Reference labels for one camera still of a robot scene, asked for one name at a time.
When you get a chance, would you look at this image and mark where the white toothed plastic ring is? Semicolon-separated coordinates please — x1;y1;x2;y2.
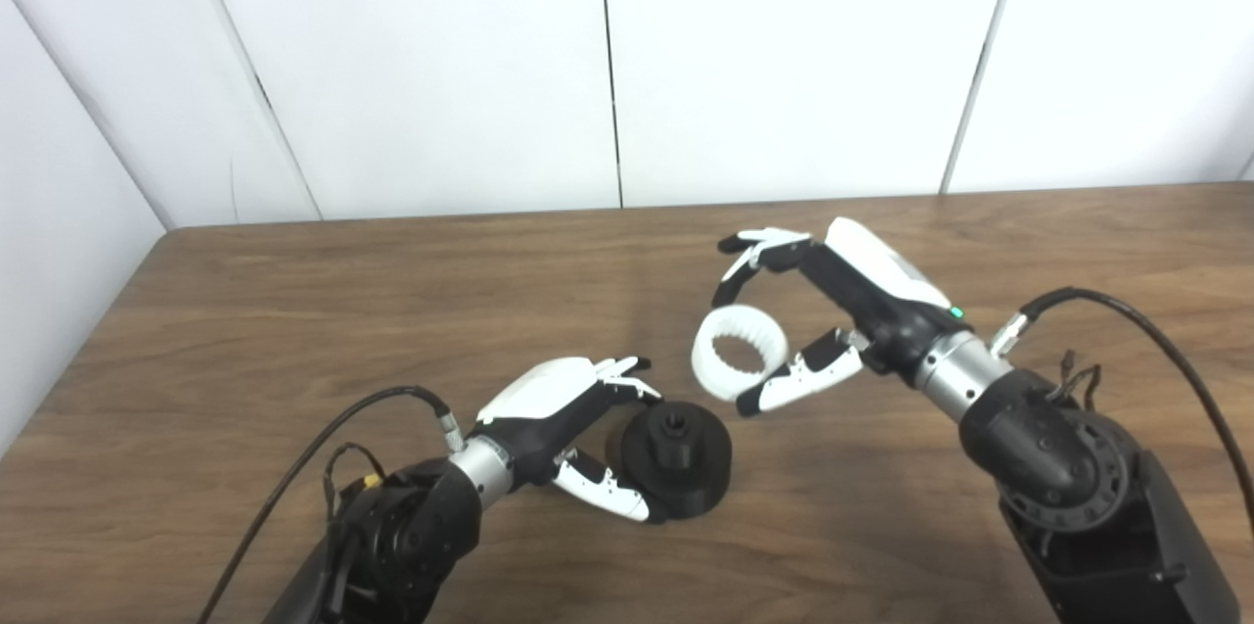
691;305;791;402

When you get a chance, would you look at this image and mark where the thin black wire loop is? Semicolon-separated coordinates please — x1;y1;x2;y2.
1053;350;1103;409

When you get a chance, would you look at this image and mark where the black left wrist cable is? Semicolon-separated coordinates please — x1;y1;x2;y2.
196;386;466;624

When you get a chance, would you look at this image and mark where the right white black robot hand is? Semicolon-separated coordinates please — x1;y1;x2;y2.
712;217;971;417

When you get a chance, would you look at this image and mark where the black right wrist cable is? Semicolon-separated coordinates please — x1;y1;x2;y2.
989;287;1254;537

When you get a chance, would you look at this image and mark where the round black plastic part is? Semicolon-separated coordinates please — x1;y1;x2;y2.
607;402;734;519

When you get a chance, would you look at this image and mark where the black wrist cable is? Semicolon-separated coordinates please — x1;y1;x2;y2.
196;386;466;624
989;287;1254;537

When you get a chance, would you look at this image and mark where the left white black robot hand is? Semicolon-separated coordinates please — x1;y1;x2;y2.
475;356;662;523

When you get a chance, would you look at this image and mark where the thin wire with yellow connector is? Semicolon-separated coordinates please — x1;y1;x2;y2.
323;443;385;517

